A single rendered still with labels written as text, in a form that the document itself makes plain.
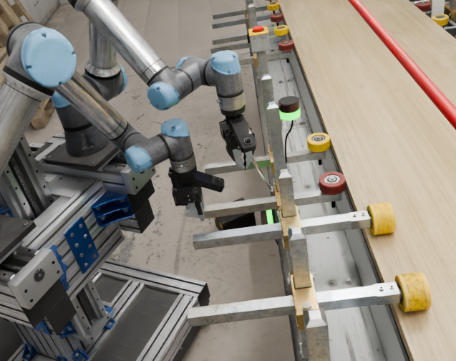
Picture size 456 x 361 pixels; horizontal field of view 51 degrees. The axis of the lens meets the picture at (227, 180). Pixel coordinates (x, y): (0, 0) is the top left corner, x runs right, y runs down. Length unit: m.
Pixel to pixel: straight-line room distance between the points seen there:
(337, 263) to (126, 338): 0.96
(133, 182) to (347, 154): 0.71
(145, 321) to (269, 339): 0.55
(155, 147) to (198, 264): 1.36
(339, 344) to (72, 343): 1.08
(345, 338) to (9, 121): 1.03
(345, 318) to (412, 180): 0.45
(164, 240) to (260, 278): 0.66
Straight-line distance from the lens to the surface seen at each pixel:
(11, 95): 1.16
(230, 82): 1.31
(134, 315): 2.20
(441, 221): 1.38
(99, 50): 1.59
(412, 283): 1.11
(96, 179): 1.69
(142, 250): 2.81
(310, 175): 2.03
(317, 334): 0.82
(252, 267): 2.53
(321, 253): 1.68
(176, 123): 1.37
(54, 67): 1.13
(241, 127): 1.36
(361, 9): 0.50
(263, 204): 1.52
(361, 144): 1.69
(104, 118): 1.38
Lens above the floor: 1.79
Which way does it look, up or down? 34 degrees down
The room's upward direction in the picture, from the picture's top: 11 degrees counter-clockwise
